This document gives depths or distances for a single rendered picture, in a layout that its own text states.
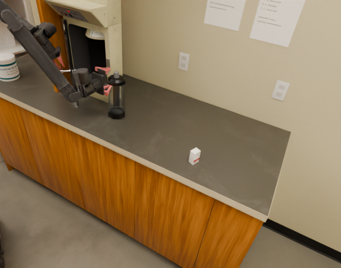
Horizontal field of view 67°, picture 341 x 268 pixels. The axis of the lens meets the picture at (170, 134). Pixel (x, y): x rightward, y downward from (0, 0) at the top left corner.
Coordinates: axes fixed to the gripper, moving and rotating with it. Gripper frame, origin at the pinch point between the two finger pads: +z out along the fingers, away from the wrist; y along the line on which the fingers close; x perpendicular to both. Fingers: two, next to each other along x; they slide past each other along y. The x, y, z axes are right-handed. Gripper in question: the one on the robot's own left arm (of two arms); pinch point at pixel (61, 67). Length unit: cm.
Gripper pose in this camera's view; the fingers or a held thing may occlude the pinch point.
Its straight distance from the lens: 154.9
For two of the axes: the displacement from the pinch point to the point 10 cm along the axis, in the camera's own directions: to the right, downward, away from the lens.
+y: -8.8, 4.6, -0.5
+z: 3.0, 6.5, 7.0
